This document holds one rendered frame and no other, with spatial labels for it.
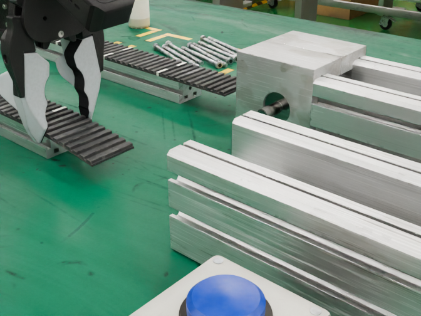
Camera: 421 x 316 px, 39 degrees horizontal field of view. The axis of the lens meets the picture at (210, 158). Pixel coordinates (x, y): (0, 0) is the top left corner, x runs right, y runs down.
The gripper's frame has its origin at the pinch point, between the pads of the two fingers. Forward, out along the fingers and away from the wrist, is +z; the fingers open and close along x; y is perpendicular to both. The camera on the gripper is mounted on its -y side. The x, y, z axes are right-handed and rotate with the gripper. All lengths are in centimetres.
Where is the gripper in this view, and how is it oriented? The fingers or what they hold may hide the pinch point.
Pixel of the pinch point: (66, 123)
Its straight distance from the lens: 60.4
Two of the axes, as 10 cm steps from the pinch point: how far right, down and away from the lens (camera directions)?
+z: 0.0, 8.9, 4.6
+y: -7.6, -3.0, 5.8
